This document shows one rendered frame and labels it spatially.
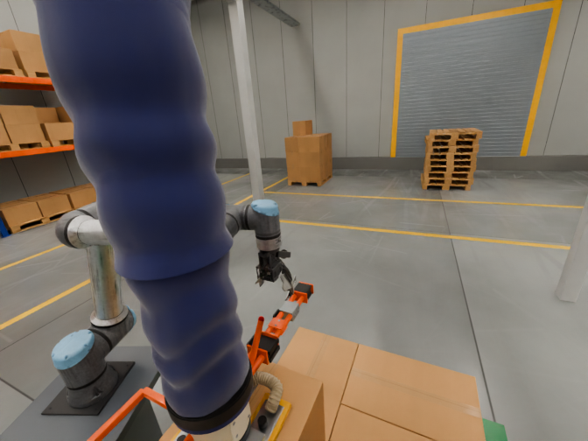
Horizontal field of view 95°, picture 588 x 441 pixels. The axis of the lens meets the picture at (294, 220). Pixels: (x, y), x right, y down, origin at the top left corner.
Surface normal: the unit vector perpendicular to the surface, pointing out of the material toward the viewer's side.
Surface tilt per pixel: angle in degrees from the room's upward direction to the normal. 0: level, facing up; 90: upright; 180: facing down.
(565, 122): 90
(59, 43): 83
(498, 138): 90
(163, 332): 76
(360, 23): 90
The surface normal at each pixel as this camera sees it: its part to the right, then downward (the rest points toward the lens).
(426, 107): -0.39, 0.36
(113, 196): -0.29, 0.17
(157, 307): -0.03, 0.53
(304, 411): -0.07, -0.93
